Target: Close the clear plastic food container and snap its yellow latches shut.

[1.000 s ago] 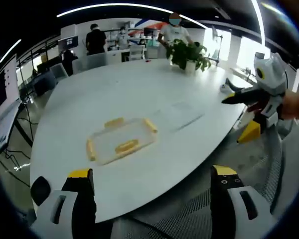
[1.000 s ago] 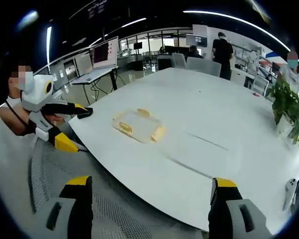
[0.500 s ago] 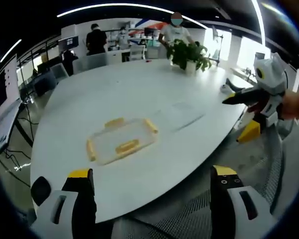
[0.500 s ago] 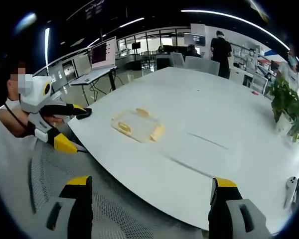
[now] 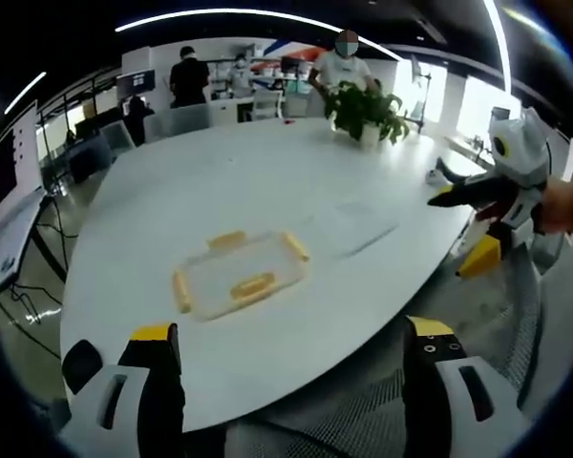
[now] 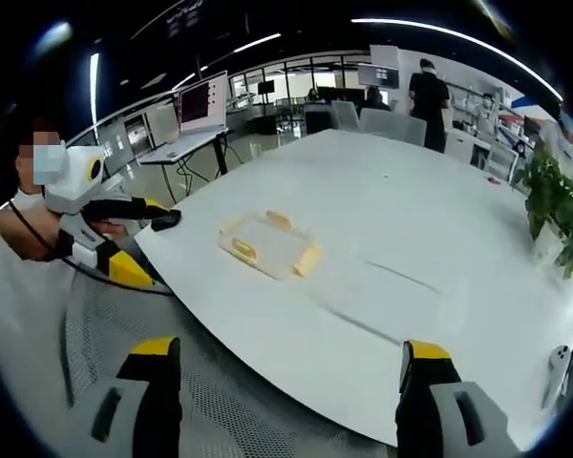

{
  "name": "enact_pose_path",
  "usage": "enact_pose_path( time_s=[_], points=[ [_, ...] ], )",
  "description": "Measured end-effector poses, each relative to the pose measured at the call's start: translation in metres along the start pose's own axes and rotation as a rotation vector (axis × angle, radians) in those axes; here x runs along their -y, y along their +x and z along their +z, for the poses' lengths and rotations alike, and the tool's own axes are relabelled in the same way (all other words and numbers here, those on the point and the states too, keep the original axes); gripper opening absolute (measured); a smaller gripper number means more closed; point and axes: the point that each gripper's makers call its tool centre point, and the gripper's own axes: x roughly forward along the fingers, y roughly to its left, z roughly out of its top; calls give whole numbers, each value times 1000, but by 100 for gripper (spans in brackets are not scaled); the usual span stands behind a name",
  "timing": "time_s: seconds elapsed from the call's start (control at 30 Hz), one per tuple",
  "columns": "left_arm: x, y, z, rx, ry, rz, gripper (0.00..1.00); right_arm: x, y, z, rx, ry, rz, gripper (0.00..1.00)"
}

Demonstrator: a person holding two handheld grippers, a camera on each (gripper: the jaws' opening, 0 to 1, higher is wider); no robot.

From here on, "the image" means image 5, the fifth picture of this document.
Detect long ceiling light strip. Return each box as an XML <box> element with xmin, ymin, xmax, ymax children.
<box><xmin>2</xmin><ymin>71</ymin><xmax>48</xmax><ymax>115</ymax></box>
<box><xmin>114</xmin><ymin>7</ymin><xmax>405</xmax><ymax>62</ymax></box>
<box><xmin>481</xmin><ymin>0</ymin><xmax>513</xmax><ymax>96</ymax></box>

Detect white office chair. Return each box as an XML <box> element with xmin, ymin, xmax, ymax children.
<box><xmin>250</xmin><ymin>89</ymin><xmax>287</xmax><ymax>122</ymax></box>

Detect green potted plant white pot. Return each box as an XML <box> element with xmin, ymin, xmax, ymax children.
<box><xmin>324</xmin><ymin>79</ymin><xmax>412</xmax><ymax>147</ymax></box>

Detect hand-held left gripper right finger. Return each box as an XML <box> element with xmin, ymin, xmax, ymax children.
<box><xmin>400</xmin><ymin>314</ymin><xmax>532</xmax><ymax>458</ymax></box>

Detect clear container lid yellow clips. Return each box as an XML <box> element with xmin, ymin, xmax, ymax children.
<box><xmin>171</xmin><ymin>229</ymin><xmax>312</xmax><ymax>322</ymax></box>

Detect clear plastic container piece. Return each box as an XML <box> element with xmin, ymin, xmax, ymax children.
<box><xmin>313</xmin><ymin>199</ymin><xmax>403</xmax><ymax>260</ymax></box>

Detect dark office chair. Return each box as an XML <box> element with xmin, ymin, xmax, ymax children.
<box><xmin>68</xmin><ymin>136</ymin><xmax>117</xmax><ymax>186</ymax></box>

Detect white display board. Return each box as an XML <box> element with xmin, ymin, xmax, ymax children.
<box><xmin>0</xmin><ymin>100</ymin><xmax>46</xmax><ymax>233</ymax></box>

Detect person's right hand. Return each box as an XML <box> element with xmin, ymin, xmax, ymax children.
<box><xmin>533</xmin><ymin>179</ymin><xmax>573</xmax><ymax>236</ymax></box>

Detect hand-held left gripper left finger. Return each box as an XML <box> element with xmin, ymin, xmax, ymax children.
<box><xmin>58</xmin><ymin>322</ymin><xmax>188</xmax><ymax>458</ymax></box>

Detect black floor cable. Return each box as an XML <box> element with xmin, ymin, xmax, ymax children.
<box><xmin>9</xmin><ymin>281</ymin><xmax>64</xmax><ymax>362</ymax></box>

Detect grey office chair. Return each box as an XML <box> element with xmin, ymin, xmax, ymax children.
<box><xmin>98</xmin><ymin>119</ymin><xmax>138</xmax><ymax>155</ymax></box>

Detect white side desk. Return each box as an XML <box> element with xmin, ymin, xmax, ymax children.
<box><xmin>0</xmin><ymin>189</ymin><xmax>52</xmax><ymax>302</ymax></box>

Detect dark computer monitor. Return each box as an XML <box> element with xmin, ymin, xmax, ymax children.
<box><xmin>116</xmin><ymin>69</ymin><xmax>158</xmax><ymax>98</ymax></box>

